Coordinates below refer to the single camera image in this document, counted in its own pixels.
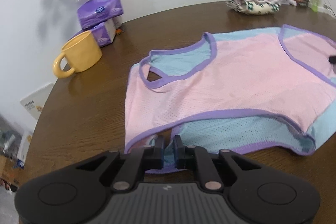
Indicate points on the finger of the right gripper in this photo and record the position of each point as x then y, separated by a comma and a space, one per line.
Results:
332, 59

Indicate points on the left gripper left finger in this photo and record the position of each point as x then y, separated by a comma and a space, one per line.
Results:
80, 191

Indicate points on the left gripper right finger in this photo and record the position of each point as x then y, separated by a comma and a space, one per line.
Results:
253, 191

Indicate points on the pink blue mesh vest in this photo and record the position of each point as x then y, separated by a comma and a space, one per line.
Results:
244, 91

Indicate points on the green spray bottle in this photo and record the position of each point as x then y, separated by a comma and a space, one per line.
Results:
314, 5

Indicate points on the black red gift box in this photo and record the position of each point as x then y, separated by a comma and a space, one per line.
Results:
299, 3

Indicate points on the folded green flower garment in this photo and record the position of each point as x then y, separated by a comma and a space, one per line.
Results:
252, 8

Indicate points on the yellow ceramic mug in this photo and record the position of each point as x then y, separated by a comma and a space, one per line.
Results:
81, 53

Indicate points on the lower purple tissue pack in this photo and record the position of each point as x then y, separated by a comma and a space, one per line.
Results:
105, 32

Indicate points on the purple tissue pack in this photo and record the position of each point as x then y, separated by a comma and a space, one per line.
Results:
105, 32
94, 12

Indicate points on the upper purple tissue pack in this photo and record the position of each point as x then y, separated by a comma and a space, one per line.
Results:
94, 12

